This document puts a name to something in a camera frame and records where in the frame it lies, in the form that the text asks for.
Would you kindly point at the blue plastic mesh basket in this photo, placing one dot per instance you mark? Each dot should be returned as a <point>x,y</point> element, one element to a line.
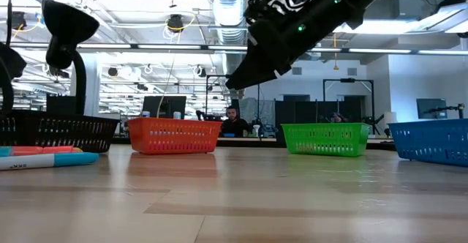
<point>431,144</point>

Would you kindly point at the black partition panel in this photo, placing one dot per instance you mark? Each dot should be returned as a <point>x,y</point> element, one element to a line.
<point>303,113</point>

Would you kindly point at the orange highlighter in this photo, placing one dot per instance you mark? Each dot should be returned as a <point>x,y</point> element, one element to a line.
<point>47,149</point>

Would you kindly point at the blue highlighter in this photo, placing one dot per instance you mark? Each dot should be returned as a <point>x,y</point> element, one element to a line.
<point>73,159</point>

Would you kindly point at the gooseneck desk lamp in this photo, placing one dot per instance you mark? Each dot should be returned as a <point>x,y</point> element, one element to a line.
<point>69,27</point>

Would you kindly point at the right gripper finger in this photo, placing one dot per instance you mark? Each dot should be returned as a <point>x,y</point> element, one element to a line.
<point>256,69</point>

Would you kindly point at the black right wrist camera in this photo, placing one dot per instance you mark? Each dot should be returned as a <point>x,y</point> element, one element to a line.
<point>261,10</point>

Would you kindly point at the black computer monitor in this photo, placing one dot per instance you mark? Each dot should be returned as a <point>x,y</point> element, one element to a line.
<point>164,107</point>
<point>60,105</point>

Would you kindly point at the silver ventilation duct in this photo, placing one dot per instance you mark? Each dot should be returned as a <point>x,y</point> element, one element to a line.
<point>226,16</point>

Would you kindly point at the black wall monitor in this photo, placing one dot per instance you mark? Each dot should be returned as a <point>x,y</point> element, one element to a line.
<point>431,108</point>

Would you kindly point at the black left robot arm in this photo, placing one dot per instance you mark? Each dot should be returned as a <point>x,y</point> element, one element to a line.
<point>12,61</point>

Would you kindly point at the orange plastic mesh basket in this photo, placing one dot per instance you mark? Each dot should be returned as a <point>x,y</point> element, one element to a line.
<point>172,137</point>

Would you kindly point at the background black robot arm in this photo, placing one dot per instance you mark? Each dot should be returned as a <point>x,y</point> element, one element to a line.
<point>376,120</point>

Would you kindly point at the black plastic mesh basket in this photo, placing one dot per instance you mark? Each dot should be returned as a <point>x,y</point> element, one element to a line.
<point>55,131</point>

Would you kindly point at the thin black stand frame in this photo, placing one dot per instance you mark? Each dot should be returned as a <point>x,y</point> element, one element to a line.
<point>347,80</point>

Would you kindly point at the person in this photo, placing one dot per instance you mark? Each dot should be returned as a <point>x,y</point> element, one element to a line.
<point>233,124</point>
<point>337,118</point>

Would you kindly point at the green plastic mesh basket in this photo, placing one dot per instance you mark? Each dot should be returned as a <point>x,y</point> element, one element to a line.
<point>325,140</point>

